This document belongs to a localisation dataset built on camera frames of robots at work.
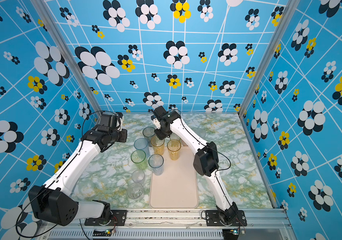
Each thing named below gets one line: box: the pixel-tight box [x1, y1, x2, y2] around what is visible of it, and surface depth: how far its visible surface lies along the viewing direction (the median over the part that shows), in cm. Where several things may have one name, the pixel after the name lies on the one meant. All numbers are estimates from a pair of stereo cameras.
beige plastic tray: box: [149, 146, 199, 209], surface depth 85 cm
